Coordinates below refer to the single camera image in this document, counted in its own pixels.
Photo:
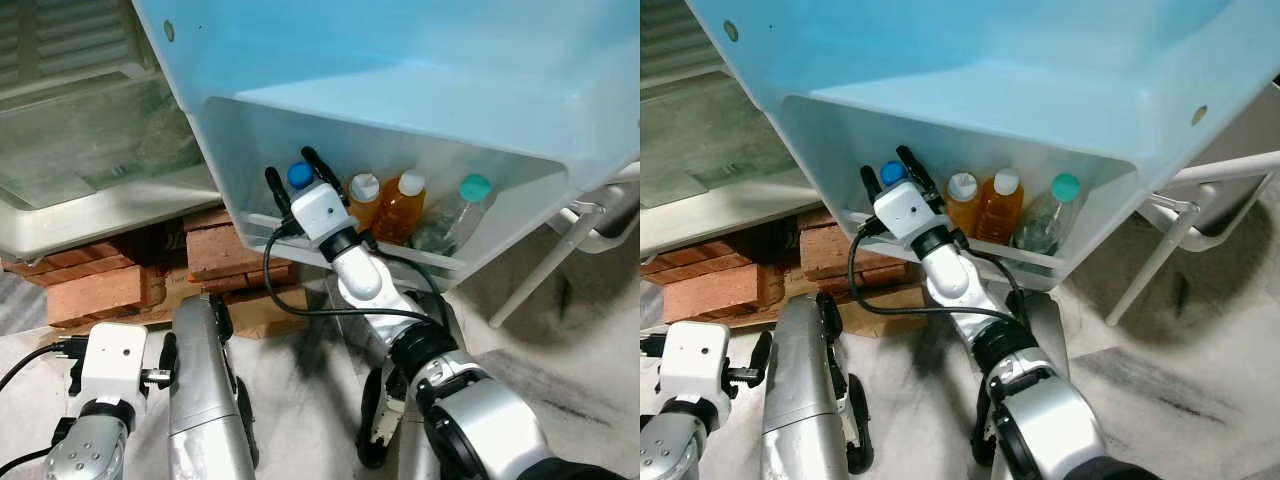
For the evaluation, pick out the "small orange juice bottle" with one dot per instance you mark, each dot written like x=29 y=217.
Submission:
x=963 y=205
x=365 y=205

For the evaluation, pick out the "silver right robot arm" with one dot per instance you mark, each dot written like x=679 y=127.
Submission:
x=1045 y=420
x=480 y=420

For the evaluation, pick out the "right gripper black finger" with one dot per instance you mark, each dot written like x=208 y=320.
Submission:
x=872 y=188
x=277 y=190
x=913 y=166
x=318 y=168

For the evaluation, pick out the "tall amber drink bottle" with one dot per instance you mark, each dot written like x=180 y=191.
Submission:
x=998 y=215
x=400 y=215

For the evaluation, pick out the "tan wooden board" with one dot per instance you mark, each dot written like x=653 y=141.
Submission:
x=900 y=290
x=250 y=324

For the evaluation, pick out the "red brick stack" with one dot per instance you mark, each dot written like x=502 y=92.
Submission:
x=100 y=295
x=710 y=295

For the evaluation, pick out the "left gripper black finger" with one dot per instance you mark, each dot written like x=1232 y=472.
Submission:
x=762 y=355
x=170 y=355

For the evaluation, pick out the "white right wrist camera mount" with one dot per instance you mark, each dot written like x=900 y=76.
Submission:
x=908 y=210
x=318 y=212

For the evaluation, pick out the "teal capped clear bottle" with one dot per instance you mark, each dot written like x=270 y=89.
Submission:
x=1062 y=195
x=470 y=195

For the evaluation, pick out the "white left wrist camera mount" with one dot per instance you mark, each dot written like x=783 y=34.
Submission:
x=113 y=362
x=697 y=362

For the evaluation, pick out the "clear glass fridge shelf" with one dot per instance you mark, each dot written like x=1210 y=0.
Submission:
x=90 y=150
x=710 y=140

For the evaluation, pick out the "white folding chair grey seat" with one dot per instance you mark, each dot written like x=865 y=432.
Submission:
x=545 y=265
x=1160 y=255

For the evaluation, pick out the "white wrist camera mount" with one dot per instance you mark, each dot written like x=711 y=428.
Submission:
x=908 y=210
x=697 y=362
x=113 y=362
x=318 y=212

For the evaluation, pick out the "blue capped bottle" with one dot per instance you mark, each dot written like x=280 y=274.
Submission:
x=893 y=172
x=300 y=175

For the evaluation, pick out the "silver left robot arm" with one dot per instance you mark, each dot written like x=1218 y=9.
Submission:
x=675 y=450
x=85 y=450

